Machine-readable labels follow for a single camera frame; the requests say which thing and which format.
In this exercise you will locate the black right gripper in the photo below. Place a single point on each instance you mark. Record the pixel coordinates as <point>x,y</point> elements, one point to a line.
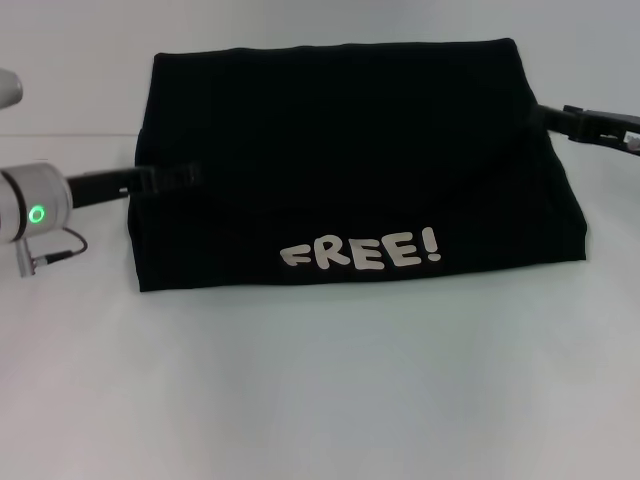
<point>605,125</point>

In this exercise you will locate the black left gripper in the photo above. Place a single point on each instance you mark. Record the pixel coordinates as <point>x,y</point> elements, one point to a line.
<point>105,185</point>

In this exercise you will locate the black t-shirt with white print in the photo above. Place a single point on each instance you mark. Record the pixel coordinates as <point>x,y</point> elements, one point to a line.
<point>350,150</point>

